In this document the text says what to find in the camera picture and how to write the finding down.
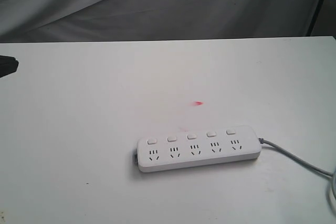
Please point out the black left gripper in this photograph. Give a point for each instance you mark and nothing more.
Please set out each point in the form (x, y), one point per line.
(8, 65)

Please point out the white five-socket power strip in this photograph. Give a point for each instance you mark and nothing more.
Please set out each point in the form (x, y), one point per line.
(197, 148)

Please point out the grey backdrop cloth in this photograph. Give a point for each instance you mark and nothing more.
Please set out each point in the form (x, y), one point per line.
(136, 20)

